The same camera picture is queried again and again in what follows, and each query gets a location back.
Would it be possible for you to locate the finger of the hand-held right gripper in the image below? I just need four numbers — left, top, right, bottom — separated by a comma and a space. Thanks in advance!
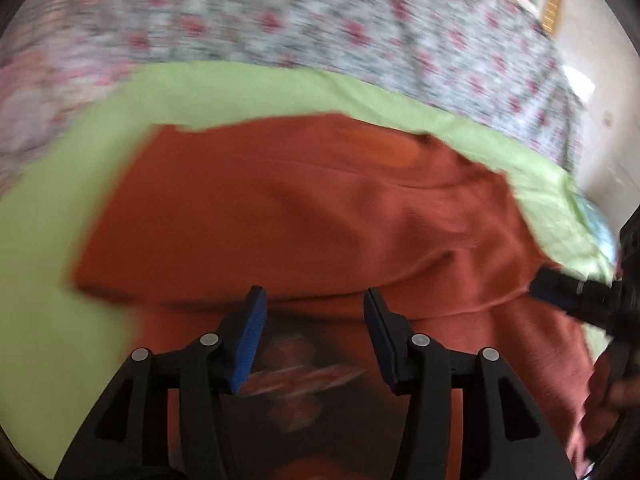
529, 267, 622, 332

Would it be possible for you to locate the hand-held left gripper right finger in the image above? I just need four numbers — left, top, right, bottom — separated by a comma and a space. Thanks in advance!
363, 287, 577, 480

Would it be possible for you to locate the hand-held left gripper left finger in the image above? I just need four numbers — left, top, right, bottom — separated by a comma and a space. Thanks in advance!
54, 285, 268, 480

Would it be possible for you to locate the orange-red knit sweater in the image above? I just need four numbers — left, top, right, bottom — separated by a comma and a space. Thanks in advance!
69, 112, 623, 480

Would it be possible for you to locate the person's right hand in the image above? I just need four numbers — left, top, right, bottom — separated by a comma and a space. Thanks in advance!
586, 342, 640, 465

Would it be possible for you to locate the light blue cloth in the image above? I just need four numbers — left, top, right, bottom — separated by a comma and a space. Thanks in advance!
574, 192, 618, 266

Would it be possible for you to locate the light green bed sheet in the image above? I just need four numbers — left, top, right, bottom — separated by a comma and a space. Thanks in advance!
0, 60, 621, 480

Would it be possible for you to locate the purple pink floral pillow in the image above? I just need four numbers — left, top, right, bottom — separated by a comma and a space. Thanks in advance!
0, 52, 136, 166

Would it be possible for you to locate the white pink floral blanket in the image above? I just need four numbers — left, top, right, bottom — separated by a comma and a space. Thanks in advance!
0, 0, 593, 183

